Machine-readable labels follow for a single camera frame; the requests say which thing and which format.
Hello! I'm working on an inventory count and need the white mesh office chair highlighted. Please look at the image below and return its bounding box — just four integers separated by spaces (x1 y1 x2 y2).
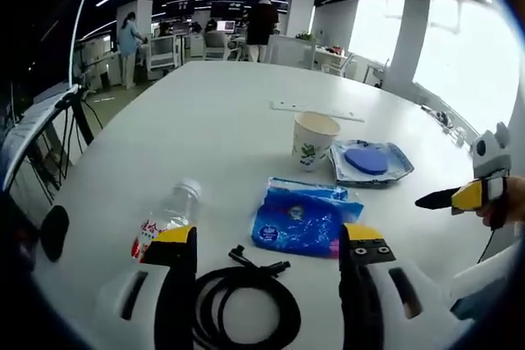
203 31 231 61
149 35 181 70

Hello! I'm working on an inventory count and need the printed paper cup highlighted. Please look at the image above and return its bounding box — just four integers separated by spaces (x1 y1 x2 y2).
291 111 341 173

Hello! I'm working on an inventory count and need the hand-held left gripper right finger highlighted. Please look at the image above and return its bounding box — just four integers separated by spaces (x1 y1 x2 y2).
338 222 450 350

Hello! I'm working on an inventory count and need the black tripod stand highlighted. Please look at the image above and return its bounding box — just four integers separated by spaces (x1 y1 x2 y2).
52 91 103 187

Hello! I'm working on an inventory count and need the white and blue plastic bag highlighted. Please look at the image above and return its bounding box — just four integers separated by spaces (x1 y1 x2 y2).
329 139 415 187

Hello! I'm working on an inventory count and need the blue tissue pack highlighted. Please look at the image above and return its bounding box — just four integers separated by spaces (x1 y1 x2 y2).
250 176 365 260

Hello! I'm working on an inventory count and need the pile of cables and adapters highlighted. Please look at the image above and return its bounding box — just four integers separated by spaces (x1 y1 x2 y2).
420 102 468 147

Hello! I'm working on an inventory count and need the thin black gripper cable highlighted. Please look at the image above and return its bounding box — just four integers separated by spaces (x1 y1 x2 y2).
477 218 500 265

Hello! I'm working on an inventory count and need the clear water bottle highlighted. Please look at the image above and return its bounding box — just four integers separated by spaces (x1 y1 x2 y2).
130 177 203 265

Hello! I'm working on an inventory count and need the blue oval pad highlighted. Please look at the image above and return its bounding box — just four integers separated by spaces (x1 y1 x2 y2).
344 148 390 177

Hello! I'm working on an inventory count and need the white table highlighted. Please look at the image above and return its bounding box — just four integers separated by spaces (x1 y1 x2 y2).
28 60 514 350

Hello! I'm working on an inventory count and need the white table socket strip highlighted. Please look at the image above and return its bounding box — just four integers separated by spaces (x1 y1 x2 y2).
269 99 365 124

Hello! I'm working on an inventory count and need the person's right hand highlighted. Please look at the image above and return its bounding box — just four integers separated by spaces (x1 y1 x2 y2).
477 175 525 230

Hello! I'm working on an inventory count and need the black oval foam piece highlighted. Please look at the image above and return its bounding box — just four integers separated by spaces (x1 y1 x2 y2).
40 205 71 263

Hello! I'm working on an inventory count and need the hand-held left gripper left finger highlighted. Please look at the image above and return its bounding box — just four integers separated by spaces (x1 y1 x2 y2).
97 225 199 350

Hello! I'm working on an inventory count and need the metal frame stand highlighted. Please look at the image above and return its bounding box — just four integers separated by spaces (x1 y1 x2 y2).
364 61 389 89

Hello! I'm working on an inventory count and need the large display screen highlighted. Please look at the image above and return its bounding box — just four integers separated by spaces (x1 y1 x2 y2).
0 0 98 191

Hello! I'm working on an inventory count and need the white partition cabinet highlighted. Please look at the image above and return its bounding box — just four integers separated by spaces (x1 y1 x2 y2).
266 34 317 68

